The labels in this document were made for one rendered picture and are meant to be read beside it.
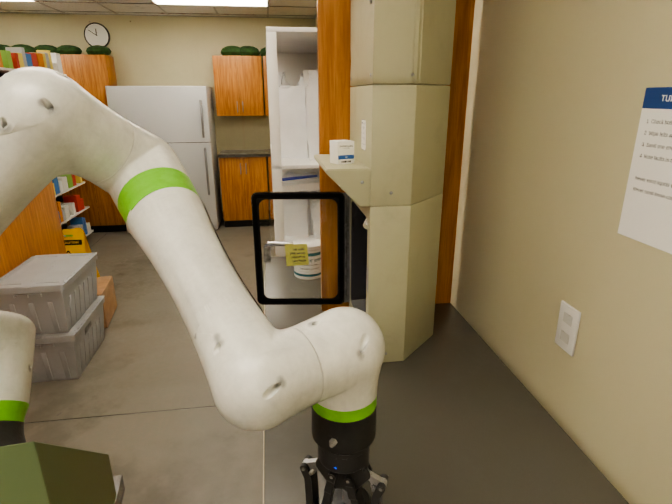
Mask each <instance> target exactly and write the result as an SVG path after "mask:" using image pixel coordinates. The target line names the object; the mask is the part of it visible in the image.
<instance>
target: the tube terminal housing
mask: <svg viewBox="0 0 672 504"><path fill-rule="evenodd" d="M449 99H450V86H441V85H366V86H356V87H350V140H351V141H354V158H356V159H357V160H358V161H360V162H361V163H363V164H364V165H366V166H367V167H368V168H370V169H371V180H370V206H369V207H361V206H359V205H358V204H357V203H356V202H355V201H354V200H353V199H352V198H351V202H352V201H353V202H354V203H355V204H356V205H357V207H358V208H359V209H360V210H361V211H362V213H363V214H364V215H365V216H366V218H367V224H368V229H367V268H368V269H369V270H368V292H367V290H366V313H367V314H368V315H369V316H371V317H372V318H373V319H374V320H375V321H376V323H377V324H378V326H379V327H380V329H381V331H382V333H383V336H384V341H385V356H384V361H383V362H395V361H404V360H405V359H406V358H407V357H408V356H409V355H410V354H412V353H413V352H414V351H415V350H416V349H417V348H418V347H419V346H421V345H422V344H423V343H424V342H425V341H426V340H427V339H429V338H430V337H431V336H432V335H433V326H434V312H435V298H436V284H437V270H438V255H439V241H440V227H441V213H442V199H443V184H444V169H445V155H446V141H447V127H448V113H449ZM361 119H364V120H366V151H364V150H362V149H361Z"/></svg>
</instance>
